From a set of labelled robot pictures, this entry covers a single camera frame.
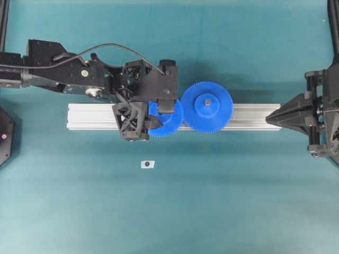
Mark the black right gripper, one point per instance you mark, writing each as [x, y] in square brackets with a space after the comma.
[323, 100]

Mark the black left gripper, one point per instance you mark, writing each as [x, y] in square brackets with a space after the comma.
[131, 112]

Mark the small blue plastic gear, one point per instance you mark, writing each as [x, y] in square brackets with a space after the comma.
[171, 122]

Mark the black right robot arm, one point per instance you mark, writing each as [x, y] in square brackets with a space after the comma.
[332, 7]

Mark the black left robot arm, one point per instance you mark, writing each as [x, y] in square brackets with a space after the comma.
[50, 66]

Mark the large blue plastic gear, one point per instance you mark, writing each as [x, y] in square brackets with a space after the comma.
[202, 118]

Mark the white sticker with black dot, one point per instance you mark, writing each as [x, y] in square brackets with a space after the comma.
[147, 164]

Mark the black base with red light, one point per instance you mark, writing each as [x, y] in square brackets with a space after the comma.
[6, 136]

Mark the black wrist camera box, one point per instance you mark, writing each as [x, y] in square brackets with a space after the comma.
[155, 86]

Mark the silver aluminium extrusion rail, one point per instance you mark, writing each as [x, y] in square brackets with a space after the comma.
[96, 116]

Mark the black frame post left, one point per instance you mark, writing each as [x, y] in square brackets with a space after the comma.
[3, 19]

